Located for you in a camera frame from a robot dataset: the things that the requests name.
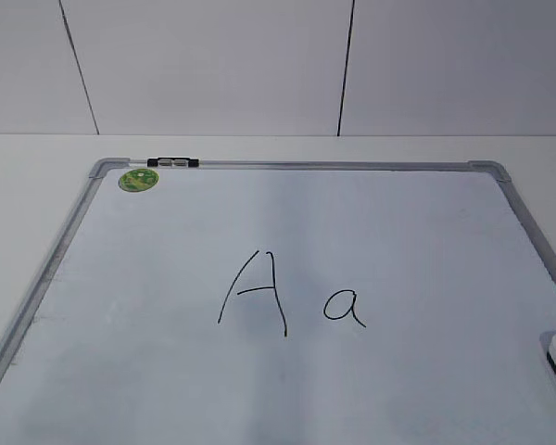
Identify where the white aluminium-framed whiteboard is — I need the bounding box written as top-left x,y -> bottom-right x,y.
0,159 -> 556,444

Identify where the round green sticker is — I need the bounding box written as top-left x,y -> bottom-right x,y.
118,169 -> 159,193

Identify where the black hanging clip on frame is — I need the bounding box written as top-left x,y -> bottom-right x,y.
146,157 -> 199,168

